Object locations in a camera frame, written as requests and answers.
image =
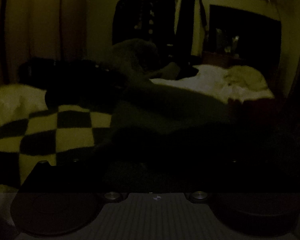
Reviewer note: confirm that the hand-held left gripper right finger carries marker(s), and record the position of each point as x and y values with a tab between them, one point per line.
240	177

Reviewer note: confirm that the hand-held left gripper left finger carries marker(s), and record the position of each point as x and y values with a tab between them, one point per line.
47	177

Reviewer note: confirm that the large dark garment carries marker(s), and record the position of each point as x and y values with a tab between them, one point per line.
165	110

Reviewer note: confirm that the clothes rack with dark clothes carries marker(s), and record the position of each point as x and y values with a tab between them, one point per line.
160	20

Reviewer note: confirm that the black and white checkered blanket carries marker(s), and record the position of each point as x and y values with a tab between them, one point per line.
70	132

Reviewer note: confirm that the dark red cloth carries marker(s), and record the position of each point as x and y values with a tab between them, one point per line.
260	107

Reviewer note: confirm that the black cloth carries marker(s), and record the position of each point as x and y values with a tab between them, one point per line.
70	77

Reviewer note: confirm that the white comforter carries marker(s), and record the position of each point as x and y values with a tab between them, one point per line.
215	77

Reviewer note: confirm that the dark cabinet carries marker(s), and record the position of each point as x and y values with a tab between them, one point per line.
252	30

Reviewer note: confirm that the grey fuzzy cloth heap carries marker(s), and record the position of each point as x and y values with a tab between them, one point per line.
132	55

